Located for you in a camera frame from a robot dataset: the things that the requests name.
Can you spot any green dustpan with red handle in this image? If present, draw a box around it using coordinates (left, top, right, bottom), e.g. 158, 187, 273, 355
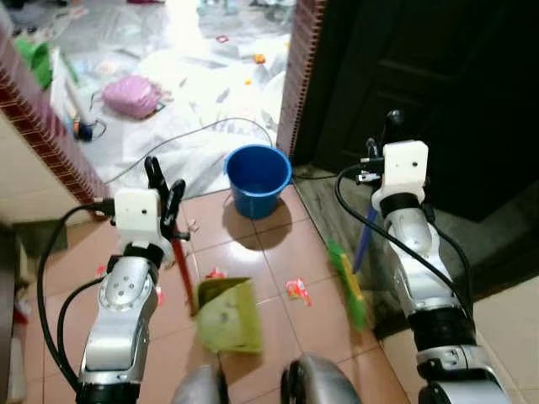
172, 236, 264, 355

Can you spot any green broom with blue handle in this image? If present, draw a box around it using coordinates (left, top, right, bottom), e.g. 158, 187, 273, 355
326, 205, 382, 332

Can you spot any dark wooden door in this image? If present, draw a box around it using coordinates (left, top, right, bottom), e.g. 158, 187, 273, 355
293, 0, 539, 224

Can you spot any pink backpack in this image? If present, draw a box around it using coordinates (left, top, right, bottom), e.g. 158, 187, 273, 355
100, 74, 166, 120

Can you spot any blue plastic bucket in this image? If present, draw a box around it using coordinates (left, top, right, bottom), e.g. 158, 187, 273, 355
224, 144, 294, 221

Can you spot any blue and orange gadget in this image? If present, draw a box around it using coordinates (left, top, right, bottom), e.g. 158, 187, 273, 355
72, 119, 107, 142

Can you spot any red snack wrapper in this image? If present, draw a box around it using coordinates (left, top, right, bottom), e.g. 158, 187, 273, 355
284, 279, 313, 307

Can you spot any silver left robot leg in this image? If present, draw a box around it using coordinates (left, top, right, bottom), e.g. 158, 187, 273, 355
171, 363, 230, 404

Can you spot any silver robot leg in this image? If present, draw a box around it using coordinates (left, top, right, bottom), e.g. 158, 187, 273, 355
280, 353, 365, 404
171, 363, 230, 404

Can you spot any green plastic container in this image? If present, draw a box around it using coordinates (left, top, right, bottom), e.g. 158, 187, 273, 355
12, 37, 53, 91

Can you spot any silver right robot leg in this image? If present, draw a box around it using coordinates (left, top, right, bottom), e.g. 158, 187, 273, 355
280, 353, 365, 404

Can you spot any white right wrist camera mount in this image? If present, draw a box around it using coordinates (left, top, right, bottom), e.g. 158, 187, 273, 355
372, 141, 430, 211

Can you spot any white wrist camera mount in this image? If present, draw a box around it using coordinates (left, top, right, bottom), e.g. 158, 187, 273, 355
113, 188, 163, 247
372, 141, 430, 211

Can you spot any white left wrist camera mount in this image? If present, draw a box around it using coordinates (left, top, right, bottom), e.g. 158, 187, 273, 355
113, 188, 163, 247

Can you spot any grey floor cable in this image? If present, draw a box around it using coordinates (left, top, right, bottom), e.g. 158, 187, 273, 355
104, 117, 276, 187

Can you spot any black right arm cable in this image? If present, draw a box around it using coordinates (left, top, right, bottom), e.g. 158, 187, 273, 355
334, 162, 475, 316

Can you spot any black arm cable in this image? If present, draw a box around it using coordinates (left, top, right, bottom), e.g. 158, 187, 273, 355
334, 162, 475, 316
36, 199, 116, 392

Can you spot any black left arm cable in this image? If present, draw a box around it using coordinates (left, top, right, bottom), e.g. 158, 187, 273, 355
36, 199, 116, 392

